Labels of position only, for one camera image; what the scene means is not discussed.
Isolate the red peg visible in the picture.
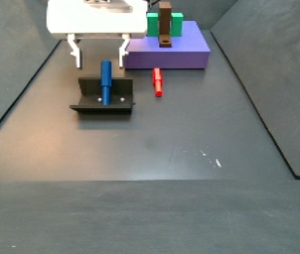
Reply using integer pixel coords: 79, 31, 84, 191
153, 67, 163, 97

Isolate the green upright block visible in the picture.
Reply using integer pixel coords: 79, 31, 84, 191
146, 13, 185, 37

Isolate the blue peg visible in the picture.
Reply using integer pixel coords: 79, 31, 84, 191
100, 61, 111, 105

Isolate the black angled fixture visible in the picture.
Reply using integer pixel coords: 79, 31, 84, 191
71, 77, 134, 114

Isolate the brown L-shaped bracket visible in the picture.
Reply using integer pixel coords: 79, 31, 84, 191
158, 2, 171, 48

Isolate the purple base block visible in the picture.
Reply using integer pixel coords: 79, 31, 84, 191
123, 21, 212, 69

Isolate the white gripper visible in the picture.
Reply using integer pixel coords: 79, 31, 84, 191
47, 0, 147, 69

